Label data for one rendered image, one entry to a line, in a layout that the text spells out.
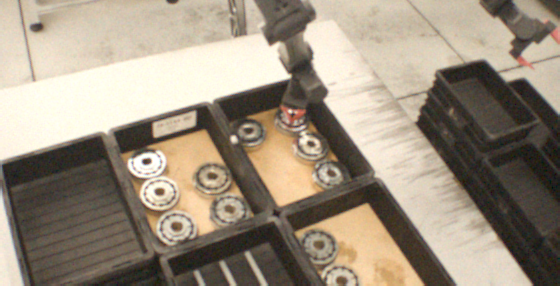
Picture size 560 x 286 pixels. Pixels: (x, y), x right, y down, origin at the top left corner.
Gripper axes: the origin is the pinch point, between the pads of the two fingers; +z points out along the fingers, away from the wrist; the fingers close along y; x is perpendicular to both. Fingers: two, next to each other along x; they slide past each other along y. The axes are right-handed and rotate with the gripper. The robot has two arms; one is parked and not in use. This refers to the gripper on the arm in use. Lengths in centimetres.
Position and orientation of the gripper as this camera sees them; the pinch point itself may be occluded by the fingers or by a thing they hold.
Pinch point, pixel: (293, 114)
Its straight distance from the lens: 163.7
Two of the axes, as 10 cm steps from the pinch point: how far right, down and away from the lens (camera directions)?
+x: -9.5, -3.0, 1.2
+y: 3.0, -6.9, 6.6
